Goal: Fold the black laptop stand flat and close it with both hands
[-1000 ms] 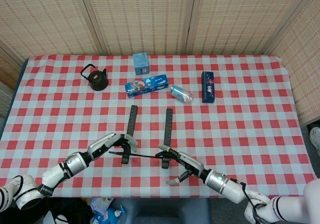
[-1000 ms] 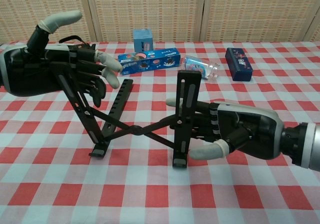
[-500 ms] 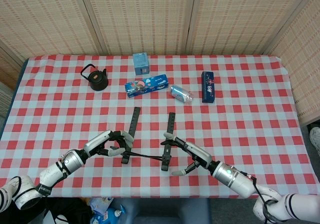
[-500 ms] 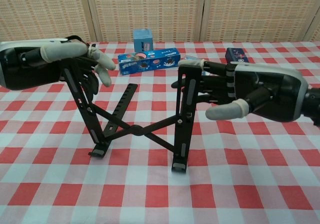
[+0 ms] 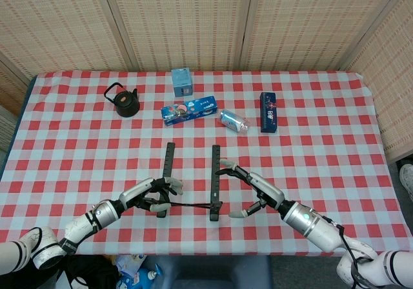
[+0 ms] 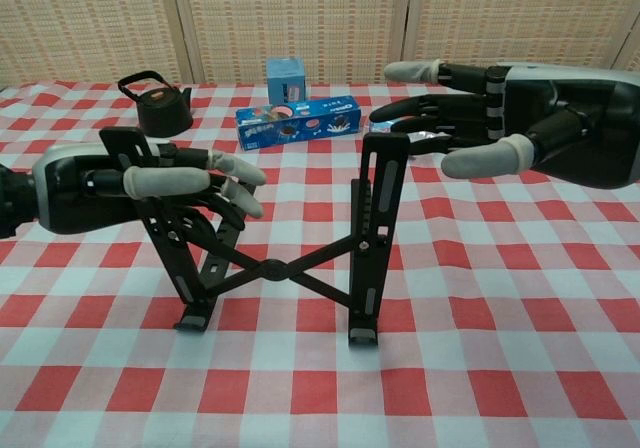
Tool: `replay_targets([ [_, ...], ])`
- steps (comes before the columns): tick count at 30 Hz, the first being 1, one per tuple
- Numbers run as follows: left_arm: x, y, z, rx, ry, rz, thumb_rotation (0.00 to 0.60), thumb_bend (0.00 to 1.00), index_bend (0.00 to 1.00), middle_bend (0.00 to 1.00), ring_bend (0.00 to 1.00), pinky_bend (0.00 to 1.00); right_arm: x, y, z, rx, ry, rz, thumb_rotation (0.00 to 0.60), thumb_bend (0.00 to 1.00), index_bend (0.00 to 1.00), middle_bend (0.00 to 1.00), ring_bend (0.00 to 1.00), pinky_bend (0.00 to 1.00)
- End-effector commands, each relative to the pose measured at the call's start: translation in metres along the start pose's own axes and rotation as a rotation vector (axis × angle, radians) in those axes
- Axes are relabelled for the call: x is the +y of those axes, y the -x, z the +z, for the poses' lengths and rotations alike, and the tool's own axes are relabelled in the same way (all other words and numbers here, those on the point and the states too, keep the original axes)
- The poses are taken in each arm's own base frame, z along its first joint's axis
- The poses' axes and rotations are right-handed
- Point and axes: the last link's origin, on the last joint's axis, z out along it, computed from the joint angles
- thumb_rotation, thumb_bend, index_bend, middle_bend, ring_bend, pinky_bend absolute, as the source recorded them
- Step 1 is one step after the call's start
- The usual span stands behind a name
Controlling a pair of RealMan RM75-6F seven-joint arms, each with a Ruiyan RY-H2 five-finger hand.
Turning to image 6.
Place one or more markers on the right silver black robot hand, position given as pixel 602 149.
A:
pixel 590 128

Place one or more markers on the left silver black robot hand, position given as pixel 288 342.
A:
pixel 75 193

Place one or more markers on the black folding laptop stand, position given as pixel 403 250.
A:
pixel 272 270

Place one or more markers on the red white checkered tablecloth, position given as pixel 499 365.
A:
pixel 450 318

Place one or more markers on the bamboo folding screen panel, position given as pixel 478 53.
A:
pixel 631 53
pixel 515 13
pixel 85 23
pixel 295 13

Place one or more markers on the black cast iron teapot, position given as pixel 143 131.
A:
pixel 165 115

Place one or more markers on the clear bottle with blue label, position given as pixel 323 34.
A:
pixel 425 140

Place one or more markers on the blue Oreo cookie box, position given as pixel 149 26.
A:
pixel 300 123

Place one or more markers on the light blue cube box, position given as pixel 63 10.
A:
pixel 285 80

